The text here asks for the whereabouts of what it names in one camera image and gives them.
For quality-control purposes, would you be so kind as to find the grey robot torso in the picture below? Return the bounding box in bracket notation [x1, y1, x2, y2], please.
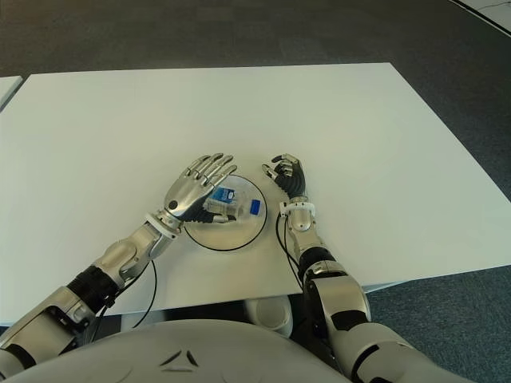
[0, 318, 355, 383]

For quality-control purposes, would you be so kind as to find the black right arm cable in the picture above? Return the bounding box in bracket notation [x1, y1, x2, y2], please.
[275, 212, 307, 289]

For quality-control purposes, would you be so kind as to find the clear water bottle blue cap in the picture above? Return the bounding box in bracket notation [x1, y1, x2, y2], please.
[203, 184, 263, 221]

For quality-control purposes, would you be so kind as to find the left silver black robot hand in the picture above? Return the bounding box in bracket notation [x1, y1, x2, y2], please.
[162, 152, 240, 225]

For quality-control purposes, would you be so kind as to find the white robot leg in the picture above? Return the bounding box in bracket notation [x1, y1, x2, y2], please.
[242, 296, 295, 338]

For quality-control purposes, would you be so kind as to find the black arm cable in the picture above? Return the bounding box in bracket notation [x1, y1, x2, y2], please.
[275, 212, 307, 289]
[94, 258, 158, 330]

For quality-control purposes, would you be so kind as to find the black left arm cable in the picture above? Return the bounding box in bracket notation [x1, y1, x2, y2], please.
[94, 258, 158, 330]

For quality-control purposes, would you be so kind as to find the white plate with black rim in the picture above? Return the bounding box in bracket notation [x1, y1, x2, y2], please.
[184, 173, 267, 253]

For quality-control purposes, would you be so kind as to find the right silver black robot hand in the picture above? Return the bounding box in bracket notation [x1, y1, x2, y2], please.
[260, 152, 309, 199]

